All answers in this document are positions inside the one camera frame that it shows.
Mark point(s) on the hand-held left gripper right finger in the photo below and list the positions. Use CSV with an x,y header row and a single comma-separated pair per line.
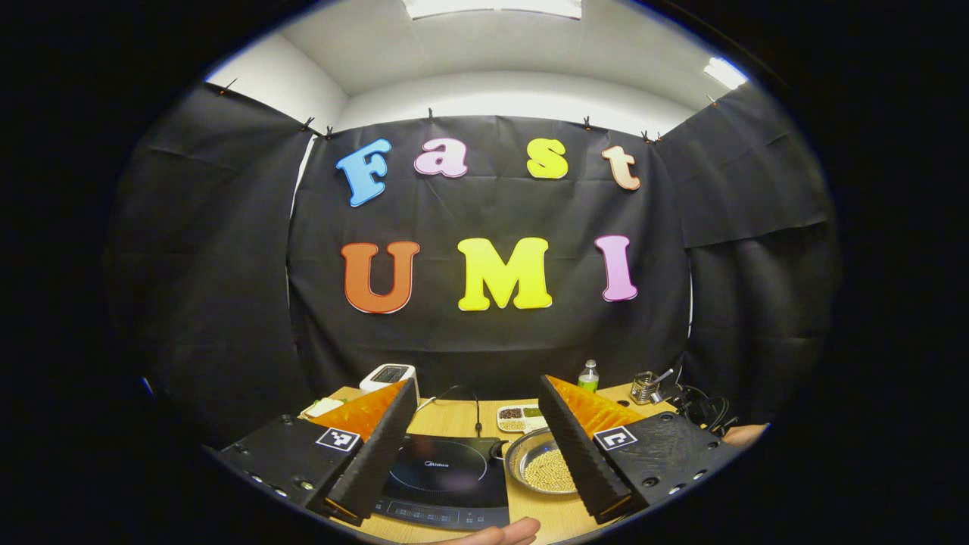
x,y
575,454

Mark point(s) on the white toaster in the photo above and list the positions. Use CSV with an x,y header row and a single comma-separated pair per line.
x,y
386,375

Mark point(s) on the large ceiling light panel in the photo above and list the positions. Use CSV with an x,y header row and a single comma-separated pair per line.
x,y
492,7

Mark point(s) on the white divided dish of beans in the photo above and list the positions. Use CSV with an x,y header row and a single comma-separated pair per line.
x,y
515,424

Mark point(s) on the black backdrop cloth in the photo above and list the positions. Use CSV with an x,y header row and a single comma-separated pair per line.
x,y
484,341

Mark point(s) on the white rectangular tray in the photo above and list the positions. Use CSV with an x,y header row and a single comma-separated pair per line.
x,y
322,407

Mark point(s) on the green label drink bottle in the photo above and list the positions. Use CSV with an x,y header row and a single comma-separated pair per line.
x,y
588,378

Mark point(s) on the black induction cooktop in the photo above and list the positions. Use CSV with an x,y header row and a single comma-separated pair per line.
x,y
454,481

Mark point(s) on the small ceiling light panel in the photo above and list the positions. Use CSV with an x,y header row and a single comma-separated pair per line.
x,y
724,73

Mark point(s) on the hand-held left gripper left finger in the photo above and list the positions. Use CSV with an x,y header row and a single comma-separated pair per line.
x,y
382,454

